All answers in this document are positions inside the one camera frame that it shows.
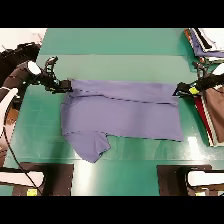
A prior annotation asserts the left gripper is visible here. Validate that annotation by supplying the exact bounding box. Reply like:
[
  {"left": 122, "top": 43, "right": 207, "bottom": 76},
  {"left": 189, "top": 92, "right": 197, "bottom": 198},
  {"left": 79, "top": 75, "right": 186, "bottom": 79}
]
[{"left": 48, "top": 78, "right": 74, "bottom": 95}]

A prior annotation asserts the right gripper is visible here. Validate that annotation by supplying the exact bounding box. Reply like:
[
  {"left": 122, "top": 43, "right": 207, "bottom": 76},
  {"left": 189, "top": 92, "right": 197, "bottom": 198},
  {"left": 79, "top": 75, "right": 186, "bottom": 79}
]
[{"left": 172, "top": 81, "right": 202, "bottom": 99}]

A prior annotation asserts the purple T-shirt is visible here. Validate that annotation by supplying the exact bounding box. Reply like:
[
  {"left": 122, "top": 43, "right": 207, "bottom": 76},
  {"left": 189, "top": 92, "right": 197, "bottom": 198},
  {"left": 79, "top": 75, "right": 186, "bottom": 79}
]
[{"left": 60, "top": 78, "right": 185, "bottom": 164}]

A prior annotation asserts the red garment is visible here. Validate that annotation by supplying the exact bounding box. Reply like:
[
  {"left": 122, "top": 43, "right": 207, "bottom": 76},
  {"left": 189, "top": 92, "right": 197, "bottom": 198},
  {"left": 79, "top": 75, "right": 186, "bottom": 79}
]
[{"left": 193, "top": 95, "right": 215, "bottom": 145}]

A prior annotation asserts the brown garment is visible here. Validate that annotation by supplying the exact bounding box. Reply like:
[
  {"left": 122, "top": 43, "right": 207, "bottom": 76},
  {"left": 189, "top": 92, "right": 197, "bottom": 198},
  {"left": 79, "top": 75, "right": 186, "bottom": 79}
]
[{"left": 201, "top": 85, "right": 224, "bottom": 145}]

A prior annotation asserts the blue garment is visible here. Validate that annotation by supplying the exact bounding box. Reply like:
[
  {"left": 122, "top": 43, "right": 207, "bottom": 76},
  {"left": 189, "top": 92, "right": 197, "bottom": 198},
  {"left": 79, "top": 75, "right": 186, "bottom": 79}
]
[{"left": 188, "top": 30, "right": 224, "bottom": 61}]

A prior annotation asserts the white garment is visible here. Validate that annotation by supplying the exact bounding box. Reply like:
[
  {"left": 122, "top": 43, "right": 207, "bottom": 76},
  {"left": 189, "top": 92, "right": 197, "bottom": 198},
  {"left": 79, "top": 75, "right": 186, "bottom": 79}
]
[{"left": 197, "top": 27, "right": 224, "bottom": 54}]

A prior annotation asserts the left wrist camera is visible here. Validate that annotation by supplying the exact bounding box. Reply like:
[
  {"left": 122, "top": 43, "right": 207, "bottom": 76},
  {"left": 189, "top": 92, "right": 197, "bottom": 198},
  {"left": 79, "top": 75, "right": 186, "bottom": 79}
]
[{"left": 42, "top": 55, "right": 60, "bottom": 77}]

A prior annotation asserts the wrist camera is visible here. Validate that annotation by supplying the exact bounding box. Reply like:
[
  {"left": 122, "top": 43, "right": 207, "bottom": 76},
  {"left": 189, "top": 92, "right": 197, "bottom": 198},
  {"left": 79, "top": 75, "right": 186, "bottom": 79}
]
[
  {"left": 42, "top": 55, "right": 60, "bottom": 77},
  {"left": 192, "top": 60, "right": 210, "bottom": 80}
]

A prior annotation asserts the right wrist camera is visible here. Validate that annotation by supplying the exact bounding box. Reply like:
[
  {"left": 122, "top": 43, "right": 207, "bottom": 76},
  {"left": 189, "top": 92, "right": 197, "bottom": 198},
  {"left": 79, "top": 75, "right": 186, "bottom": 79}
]
[{"left": 192, "top": 60, "right": 210, "bottom": 80}]

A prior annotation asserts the black cable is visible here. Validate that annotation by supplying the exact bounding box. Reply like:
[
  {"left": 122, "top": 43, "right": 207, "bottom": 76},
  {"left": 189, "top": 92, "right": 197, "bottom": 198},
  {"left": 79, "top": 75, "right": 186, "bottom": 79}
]
[{"left": 1, "top": 113, "right": 44, "bottom": 196}]

